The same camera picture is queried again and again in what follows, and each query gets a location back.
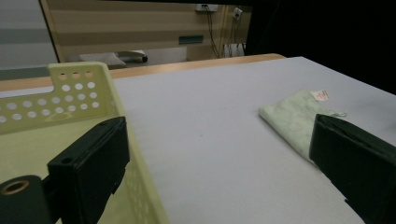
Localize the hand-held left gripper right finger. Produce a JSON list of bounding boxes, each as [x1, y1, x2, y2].
[[308, 113, 396, 224]]

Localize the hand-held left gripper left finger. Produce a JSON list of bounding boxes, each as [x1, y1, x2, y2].
[[47, 116, 131, 224]]

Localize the yellow-green perforated plastic basket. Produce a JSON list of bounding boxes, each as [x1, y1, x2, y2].
[[0, 61, 172, 224]]

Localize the light green patterned cloth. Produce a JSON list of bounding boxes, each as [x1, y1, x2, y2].
[[258, 89, 347, 164]]

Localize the white object with black end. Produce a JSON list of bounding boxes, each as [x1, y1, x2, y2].
[[116, 49, 149, 64]]

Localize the grey table mat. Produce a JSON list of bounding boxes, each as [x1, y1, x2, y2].
[[0, 56, 396, 224]]

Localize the black curtain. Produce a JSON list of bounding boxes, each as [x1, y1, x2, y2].
[[245, 0, 396, 95]]

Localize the beige wooden panel cabinet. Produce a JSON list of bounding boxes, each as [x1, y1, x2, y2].
[[40, 0, 254, 63]]

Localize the teal label plate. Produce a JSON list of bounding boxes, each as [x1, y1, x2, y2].
[[177, 35, 205, 45]]

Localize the white power strip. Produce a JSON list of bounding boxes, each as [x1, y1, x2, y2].
[[195, 3, 219, 13]]

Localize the black hanging cables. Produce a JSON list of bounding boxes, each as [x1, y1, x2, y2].
[[203, 5, 221, 59]]

